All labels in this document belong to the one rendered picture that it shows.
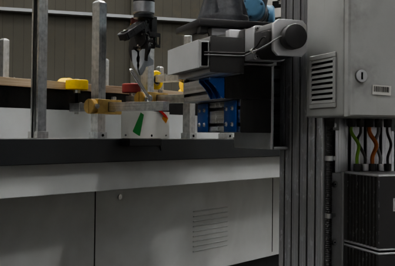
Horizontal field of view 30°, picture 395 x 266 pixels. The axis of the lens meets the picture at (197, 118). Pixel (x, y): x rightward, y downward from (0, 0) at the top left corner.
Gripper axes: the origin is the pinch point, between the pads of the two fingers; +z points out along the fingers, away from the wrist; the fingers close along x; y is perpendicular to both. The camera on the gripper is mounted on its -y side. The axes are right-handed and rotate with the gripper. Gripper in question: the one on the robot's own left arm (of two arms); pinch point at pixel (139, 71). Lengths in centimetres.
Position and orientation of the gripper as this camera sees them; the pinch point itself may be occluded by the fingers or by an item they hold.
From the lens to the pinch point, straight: 256.3
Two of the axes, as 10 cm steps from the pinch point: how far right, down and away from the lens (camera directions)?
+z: -0.1, 10.0, -0.2
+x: -7.9, 0.1, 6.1
